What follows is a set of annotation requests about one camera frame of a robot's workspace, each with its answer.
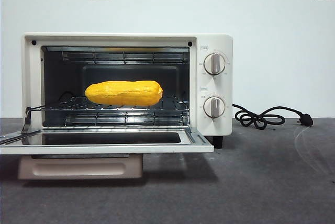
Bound yellow corn cob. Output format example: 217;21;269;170
84;80;164;106

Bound glass oven door with handle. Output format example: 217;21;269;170
0;106;215;180

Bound metal wire oven rack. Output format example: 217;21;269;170
27;95;191;112

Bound cream Toshiba toaster oven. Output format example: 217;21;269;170
21;32;233;149

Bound cream round oven knob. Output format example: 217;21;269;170
203;52;226;75
203;96;226;119

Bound black power cable with plug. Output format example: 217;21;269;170
232;103;314;128

